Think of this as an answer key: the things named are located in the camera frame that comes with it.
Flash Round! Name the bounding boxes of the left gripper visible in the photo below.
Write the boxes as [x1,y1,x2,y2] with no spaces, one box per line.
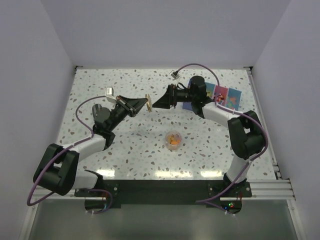
[107,95,148,132]

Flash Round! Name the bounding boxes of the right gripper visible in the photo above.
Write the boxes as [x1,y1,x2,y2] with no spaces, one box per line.
[152,84,196,110]

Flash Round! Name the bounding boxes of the gold jar lid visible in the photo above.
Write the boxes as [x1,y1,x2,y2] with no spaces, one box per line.
[145,94,153,113]

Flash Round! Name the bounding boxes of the purple candy box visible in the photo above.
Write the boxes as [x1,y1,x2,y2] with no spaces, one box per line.
[184,76,204,114]

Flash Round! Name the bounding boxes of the clear plastic jar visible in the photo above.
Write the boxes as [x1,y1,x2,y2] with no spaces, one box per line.
[165,130,182,151]

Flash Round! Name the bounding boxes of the pink candy box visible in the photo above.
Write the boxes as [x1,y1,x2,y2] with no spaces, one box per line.
[213,86,229,105]

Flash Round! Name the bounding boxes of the light blue candy box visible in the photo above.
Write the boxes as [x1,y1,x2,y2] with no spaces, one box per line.
[225,88,242,111]

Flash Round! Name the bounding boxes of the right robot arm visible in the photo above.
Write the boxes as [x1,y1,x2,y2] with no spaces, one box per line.
[152,76,269,197]

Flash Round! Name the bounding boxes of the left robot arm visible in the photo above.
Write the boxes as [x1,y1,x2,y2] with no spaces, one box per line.
[33,95,149,196]

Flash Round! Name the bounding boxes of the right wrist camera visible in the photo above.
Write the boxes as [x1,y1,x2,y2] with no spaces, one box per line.
[169,70,180,80]

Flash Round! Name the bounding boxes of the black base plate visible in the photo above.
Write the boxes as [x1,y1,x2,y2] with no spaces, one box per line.
[74,179,252,211]

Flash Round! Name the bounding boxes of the aluminium frame rail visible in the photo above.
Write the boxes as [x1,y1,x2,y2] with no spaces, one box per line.
[247,67,301,240]

